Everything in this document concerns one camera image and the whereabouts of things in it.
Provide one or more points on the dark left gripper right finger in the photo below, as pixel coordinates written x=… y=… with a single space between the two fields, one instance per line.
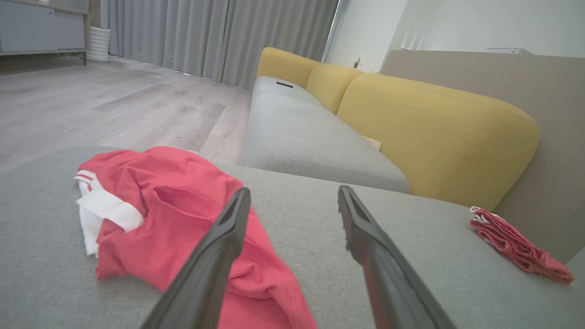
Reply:
x=384 y=274

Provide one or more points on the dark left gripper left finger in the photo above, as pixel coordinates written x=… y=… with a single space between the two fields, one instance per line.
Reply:
x=205 y=274

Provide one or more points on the red white basketball jersey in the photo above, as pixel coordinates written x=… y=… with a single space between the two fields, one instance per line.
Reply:
x=183 y=219

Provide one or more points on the red white-trimmed shorts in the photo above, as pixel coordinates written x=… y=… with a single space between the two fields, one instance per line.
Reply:
x=516 y=246

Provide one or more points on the small beige cloth piece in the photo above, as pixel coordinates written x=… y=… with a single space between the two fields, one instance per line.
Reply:
x=374 y=142

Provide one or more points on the large yellow sofa back cushion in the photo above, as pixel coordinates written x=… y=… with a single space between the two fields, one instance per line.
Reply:
x=448 y=137

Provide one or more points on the long grey sofa seat cushion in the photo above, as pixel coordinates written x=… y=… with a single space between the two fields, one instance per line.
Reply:
x=311 y=141

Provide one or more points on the small yellow sofa back cushion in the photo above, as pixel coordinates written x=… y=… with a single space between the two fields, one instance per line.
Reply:
x=331 y=84
x=285 y=66

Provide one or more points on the short grey sofa seat cushion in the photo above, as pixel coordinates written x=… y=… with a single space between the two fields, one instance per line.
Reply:
x=279 y=91

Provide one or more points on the black remote control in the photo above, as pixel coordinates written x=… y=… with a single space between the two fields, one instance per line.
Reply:
x=284 y=84

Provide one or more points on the grey pleated curtain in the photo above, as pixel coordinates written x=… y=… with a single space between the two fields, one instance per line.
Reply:
x=219 y=36

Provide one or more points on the taupe panel behind sofa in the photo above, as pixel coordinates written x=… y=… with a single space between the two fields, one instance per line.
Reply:
x=548 y=91

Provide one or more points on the white ribbed bin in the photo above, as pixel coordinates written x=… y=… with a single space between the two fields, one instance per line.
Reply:
x=99 y=43

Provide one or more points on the white slatted appliance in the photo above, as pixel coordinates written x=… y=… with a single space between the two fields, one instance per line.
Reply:
x=507 y=50

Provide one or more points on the grey low cabinet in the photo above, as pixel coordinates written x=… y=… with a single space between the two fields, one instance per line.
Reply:
x=41 y=27

